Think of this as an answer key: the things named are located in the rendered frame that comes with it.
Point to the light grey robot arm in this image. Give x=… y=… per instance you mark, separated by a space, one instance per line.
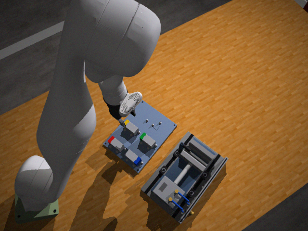
x=119 y=35

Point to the grey metal blank with green end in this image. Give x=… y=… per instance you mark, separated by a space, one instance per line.
x=147 y=140

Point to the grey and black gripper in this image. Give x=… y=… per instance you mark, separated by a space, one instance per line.
x=123 y=104

